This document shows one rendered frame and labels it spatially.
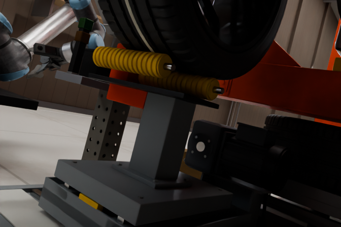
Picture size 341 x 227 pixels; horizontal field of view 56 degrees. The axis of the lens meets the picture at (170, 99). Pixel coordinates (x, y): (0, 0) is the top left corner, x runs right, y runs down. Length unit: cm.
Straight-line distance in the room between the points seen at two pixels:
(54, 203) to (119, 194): 23
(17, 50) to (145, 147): 104
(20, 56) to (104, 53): 89
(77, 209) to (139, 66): 36
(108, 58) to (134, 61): 10
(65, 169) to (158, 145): 23
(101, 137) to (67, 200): 54
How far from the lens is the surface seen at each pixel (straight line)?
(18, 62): 171
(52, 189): 88
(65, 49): 149
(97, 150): 134
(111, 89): 97
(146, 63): 76
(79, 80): 117
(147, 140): 84
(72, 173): 82
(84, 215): 78
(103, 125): 133
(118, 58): 83
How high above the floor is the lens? 42
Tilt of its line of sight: 1 degrees up
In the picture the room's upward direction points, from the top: 14 degrees clockwise
